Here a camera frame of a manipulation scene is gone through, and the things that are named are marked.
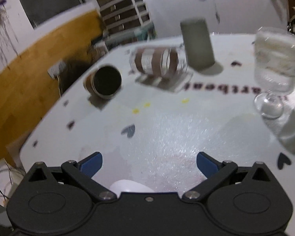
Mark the white wall power socket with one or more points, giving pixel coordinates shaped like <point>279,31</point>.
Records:
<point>56,69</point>

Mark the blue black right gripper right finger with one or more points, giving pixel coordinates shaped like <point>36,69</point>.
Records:
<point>217,174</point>

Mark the brown banded cup lying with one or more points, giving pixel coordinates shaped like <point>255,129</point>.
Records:
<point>104,82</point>

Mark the white paper cup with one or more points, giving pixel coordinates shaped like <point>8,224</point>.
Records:
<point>129,186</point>

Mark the white plastic drawer unit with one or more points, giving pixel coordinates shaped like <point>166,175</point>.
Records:
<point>123,15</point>

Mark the macrame wall hanging shelf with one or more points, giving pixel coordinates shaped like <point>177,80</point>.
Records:
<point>8,38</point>

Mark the grey tumbler upside down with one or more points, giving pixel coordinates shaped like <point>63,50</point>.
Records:
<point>197,43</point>

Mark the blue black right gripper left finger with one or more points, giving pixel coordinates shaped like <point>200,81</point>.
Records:
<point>79,174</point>

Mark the ribbed stemmed glass goblet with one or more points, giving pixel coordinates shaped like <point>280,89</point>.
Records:
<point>274,51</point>

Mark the clear glass with brown bands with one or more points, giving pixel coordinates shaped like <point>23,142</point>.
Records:
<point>165,62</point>

